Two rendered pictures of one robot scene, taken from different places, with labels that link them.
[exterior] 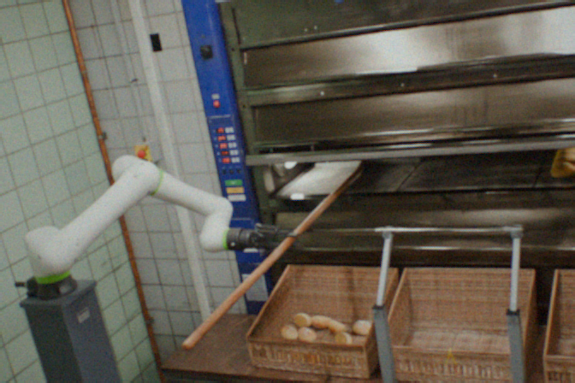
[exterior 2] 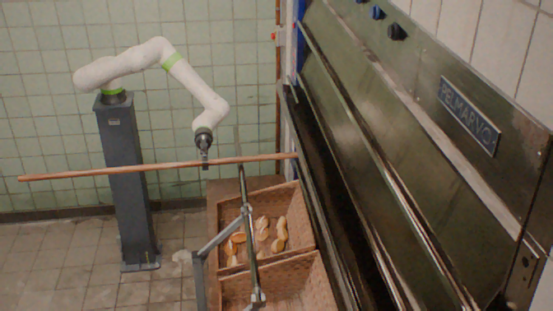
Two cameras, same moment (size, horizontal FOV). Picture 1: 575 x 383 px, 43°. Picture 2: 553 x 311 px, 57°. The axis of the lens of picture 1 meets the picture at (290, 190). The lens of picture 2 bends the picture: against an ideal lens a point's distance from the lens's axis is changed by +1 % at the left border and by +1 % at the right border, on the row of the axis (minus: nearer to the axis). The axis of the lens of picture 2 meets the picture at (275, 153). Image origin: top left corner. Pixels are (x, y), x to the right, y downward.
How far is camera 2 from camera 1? 2.52 m
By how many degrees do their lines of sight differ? 52
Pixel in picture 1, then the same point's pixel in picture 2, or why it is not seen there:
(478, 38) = (373, 97)
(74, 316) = (105, 119)
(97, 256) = (246, 90)
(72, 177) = (239, 29)
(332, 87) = not seen: hidden behind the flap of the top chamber
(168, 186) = (175, 73)
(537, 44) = (389, 147)
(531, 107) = (378, 210)
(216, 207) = (208, 106)
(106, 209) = (106, 67)
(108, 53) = not seen: outside the picture
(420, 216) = not seen: hidden behind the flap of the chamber
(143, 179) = (126, 61)
